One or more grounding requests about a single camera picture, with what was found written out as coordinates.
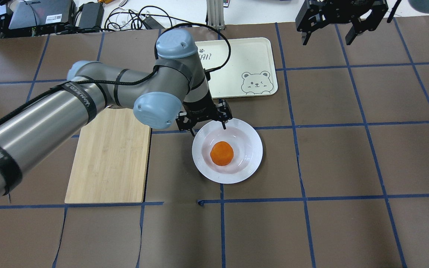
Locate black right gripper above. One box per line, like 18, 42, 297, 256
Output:
296, 0, 388, 45

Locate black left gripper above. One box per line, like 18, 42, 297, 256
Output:
175, 98, 233, 137

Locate orange fruit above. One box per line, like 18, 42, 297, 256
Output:
210, 141, 234, 166

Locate white round plate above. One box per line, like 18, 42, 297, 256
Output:
192, 118, 263, 184

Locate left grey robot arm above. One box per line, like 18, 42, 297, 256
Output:
0, 24, 233, 197

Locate cream bear tray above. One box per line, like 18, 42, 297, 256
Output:
208, 37, 279, 99

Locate bamboo cutting board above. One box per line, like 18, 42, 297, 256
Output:
64, 109, 150, 205

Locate brown paper table cover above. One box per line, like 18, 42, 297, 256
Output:
0, 16, 429, 268

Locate black power brick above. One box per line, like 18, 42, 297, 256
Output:
77, 2, 104, 32

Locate black mini computer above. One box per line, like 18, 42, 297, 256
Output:
7, 0, 76, 37

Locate aluminium frame post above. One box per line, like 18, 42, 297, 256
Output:
206, 0, 225, 30

